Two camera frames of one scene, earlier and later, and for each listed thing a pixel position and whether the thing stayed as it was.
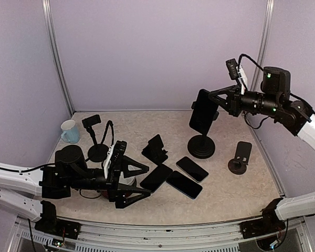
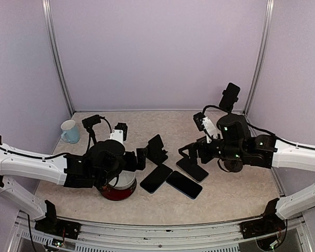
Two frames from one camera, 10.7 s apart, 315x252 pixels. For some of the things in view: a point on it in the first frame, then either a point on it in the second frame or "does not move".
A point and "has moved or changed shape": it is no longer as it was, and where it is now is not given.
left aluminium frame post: x=50 y=19 does not move
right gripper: x=233 y=104 to x=200 y=145
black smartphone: x=201 y=117 has moved or changed shape
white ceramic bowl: x=129 y=181 does not move
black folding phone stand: x=154 y=150 does not move
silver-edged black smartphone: x=192 y=169 does not move
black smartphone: x=155 y=179 does not move
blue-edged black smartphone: x=184 y=185 does not move
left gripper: x=116 y=191 to x=141 y=157
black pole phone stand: x=201 y=146 has moved or changed shape
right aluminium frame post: x=259 y=74 does not move
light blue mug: x=71 y=132 does not move
